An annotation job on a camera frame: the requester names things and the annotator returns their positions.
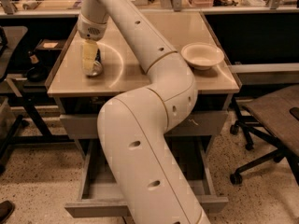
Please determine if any black office chair right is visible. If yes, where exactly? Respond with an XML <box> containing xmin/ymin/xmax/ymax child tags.
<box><xmin>230</xmin><ymin>84</ymin><xmax>299</xmax><ymax>185</ymax></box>

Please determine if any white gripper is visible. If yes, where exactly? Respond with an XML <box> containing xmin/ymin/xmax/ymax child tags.
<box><xmin>78</xmin><ymin>14</ymin><xmax>107</xmax><ymax>73</ymax></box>

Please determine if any black shoe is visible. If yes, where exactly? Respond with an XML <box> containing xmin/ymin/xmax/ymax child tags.
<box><xmin>0</xmin><ymin>201</ymin><xmax>15</xmax><ymax>224</ymax></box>

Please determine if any black office chair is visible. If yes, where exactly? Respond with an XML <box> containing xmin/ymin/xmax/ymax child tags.
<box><xmin>230</xmin><ymin>84</ymin><xmax>299</xmax><ymax>185</ymax></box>
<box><xmin>0</xmin><ymin>26</ymin><xmax>28</xmax><ymax>172</ymax></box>

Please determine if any black office chair left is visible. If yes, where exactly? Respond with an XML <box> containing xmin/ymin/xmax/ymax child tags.
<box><xmin>0</xmin><ymin>26</ymin><xmax>28</xmax><ymax>172</ymax></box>

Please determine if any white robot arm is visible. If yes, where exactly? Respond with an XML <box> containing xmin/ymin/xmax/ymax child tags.
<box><xmin>78</xmin><ymin>0</ymin><xmax>210</xmax><ymax>224</ymax></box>

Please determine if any blue pepsi can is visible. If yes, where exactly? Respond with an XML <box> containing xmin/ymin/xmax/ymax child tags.
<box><xmin>83</xmin><ymin>49</ymin><xmax>103</xmax><ymax>77</ymax></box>

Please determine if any white bowl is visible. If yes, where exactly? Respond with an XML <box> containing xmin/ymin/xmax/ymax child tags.
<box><xmin>180</xmin><ymin>42</ymin><xmax>224</xmax><ymax>70</ymax></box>

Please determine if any closed grey top drawer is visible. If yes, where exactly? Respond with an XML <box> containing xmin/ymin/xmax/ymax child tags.
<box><xmin>60</xmin><ymin>111</ymin><xmax>228</xmax><ymax>139</ymax></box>

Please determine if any open grey middle drawer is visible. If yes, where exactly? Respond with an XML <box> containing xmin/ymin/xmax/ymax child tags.
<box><xmin>65</xmin><ymin>137</ymin><xmax>228</xmax><ymax>217</ymax></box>

